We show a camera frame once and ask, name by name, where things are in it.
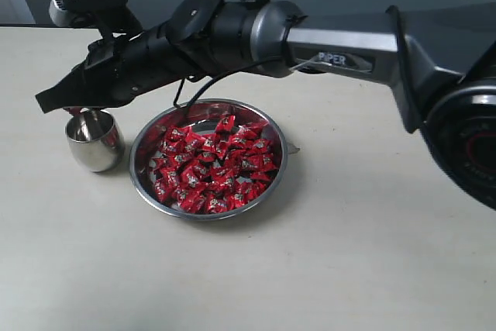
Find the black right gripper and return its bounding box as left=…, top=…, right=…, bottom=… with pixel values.
left=35, top=23, right=194, bottom=114

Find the red candy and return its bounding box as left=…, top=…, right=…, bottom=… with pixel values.
left=164, top=126, right=191, bottom=143
left=181, top=164, right=210, bottom=189
left=64, top=107, right=83, bottom=116
left=215, top=115, right=236, bottom=134
left=205, top=198, right=229, bottom=214
left=250, top=153, right=278, bottom=172
left=153, top=179, right=175, bottom=204

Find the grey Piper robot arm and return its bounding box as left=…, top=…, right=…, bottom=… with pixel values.
left=36, top=0, right=495, bottom=208

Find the stainless steel cup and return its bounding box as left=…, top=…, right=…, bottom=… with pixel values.
left=65, top=109, right=126, bottom=173

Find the stainless steel bowl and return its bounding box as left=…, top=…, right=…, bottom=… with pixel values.
left=129, top=98, right=288, bottom=222

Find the red wrapped candy top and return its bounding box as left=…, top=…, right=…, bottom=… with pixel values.
left=215, top=115, right=236, bottom=134

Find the black cable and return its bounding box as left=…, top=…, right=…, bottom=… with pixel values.
left=172, top=55, right=288, bottom=111

